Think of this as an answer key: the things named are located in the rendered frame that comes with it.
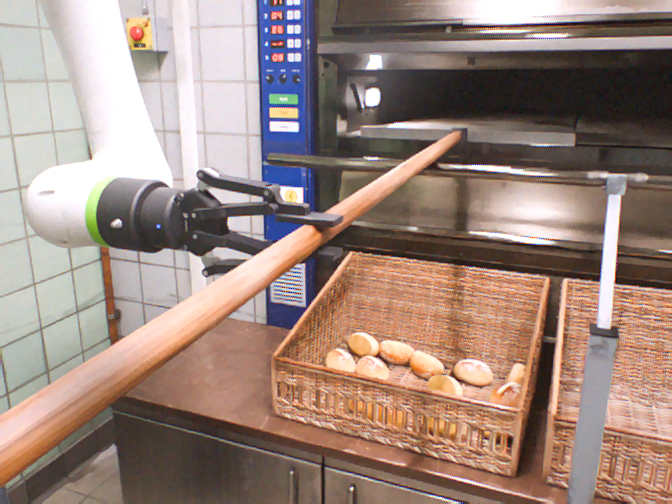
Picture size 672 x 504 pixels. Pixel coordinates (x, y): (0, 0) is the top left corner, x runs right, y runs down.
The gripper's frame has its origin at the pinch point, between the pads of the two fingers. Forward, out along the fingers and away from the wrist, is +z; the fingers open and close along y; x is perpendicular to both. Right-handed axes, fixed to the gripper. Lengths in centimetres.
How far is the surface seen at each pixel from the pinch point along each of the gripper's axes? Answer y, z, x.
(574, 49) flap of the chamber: -22, 24, -83
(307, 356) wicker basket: 52, -30, -67
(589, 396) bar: 33, 33, -38
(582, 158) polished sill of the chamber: 2, 29, -98
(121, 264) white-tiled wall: 49, -118, -100
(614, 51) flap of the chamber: -22, 32, -85
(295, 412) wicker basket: 58, -26, -50
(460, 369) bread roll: 55, 6, -80
